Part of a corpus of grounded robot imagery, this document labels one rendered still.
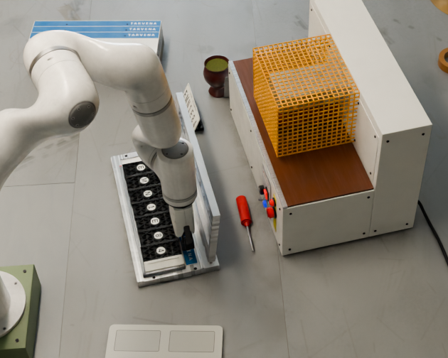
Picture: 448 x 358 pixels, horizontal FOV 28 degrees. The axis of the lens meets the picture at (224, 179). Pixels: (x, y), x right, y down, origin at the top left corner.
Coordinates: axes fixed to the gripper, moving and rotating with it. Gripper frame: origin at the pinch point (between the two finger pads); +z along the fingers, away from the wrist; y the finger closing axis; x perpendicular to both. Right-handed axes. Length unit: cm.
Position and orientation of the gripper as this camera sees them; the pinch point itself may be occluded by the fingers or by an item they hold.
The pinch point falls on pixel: (185, 234)
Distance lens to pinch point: 226.4
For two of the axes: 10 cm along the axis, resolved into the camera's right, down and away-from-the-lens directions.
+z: 0.4, 6.7, 7.4
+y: 2.3, 7.2, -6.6
